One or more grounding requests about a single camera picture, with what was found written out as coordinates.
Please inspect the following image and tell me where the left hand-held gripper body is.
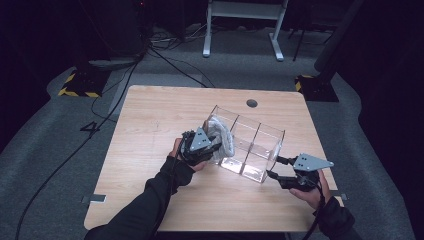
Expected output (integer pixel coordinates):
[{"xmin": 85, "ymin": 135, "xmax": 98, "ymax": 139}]
[{"xmin": 179, "ymin": 126, "xmax": 213, "ymax": 167}]

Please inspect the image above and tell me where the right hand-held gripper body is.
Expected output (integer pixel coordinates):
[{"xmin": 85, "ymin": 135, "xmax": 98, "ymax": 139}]
[{"xmin": 281, "ymin": 152, "xmax": 335, "ymax": 193}]

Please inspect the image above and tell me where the grey striped cloth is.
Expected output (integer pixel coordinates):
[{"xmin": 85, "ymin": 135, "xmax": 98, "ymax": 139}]
[{"xmin": 203, "ymin": 115, "xmax": 236, "ymax": 160}]

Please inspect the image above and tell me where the clear acrylic divided organizer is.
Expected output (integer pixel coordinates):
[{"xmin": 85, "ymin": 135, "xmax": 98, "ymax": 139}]
[{"xmin": 203, "ymin": 105, "xmax": 286, "ymax": 184}]

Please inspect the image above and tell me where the person's left hand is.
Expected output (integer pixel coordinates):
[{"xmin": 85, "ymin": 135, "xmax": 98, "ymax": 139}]
[{"xmin": 168, "ymin": 137, "xmax": 208, "ymax": 173}]

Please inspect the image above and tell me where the person's right hand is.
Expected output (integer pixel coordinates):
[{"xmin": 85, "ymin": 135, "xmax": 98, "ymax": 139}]
[{"xmin": 289, "ymin": 169, "xmax": 333, "ymax": 211}]

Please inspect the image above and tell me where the black tripod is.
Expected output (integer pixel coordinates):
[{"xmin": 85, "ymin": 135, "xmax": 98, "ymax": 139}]
[{"xmin": 288, "ymin": 19, "xmax": 334, "ymax": 63}]

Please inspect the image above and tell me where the grey slanted pole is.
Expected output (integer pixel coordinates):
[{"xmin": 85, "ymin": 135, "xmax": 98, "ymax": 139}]
[{"xmin": 313, "ymin": 0, "xmax": 366, "ymax": 73}]

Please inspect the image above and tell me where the dark equipment stand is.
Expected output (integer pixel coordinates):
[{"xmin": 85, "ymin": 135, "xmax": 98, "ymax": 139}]
[{"xmin": 78, "ymin": 0, "xmax": 154, "ymax": 72}]

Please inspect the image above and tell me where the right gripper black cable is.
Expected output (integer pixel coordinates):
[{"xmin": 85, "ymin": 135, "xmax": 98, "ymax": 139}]
[{"xmin": 301, "ymin": 176, "xmax": 328, "ymax": 240}]

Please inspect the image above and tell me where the black yellow striped base plate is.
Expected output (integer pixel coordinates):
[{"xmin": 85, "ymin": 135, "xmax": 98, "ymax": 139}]
[
  {"xmin": 57, "ymin": 68, "xmax": 111, "ymax": 99},
  {"xmin": 294, "ymin": 74, "xmax": 340, "ymax": 103}
]

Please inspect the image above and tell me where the black cable to table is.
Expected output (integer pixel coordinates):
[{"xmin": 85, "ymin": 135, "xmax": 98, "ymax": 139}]
[{"xmin": 148, "ymin": 46, "xmax": 216, "ymax": 89}]

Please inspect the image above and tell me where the tangle of floor cables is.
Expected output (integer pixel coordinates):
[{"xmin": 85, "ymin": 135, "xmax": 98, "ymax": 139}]
[{"xmin": 149, "ymin": 22, "xmax": 209, "ymax": 46}]

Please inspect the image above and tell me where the long black floor cable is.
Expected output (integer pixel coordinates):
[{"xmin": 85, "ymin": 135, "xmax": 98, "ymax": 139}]
[{"xmin": 13, "ymin": 43, "xmax": 151, "ymax": 240}]

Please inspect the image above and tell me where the white metal table frame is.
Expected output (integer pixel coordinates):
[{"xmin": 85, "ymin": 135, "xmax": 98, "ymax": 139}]
[{"xmin": 202, "ymin": 0, "xmax": 290, "ymax": 62}]

